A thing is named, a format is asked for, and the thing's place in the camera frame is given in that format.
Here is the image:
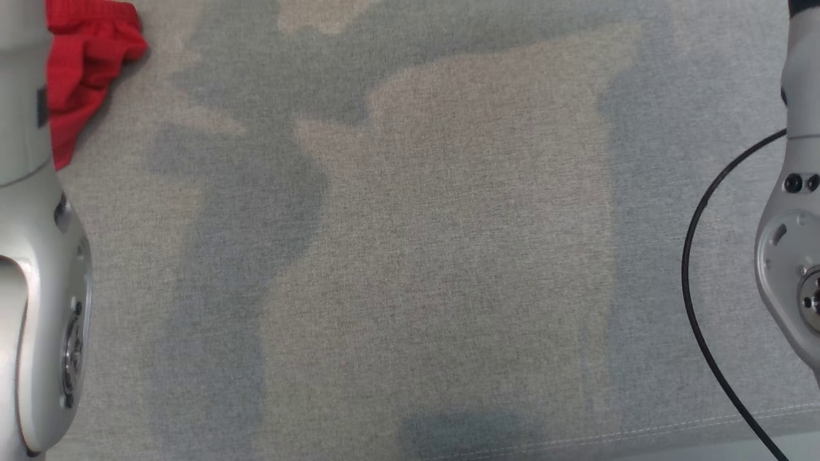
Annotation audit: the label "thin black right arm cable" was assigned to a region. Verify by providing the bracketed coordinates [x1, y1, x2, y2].
[681, 128, 792, 461]

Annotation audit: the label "red shorts with elastic waistband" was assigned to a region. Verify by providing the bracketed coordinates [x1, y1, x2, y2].
[46, 0, 149, 171]

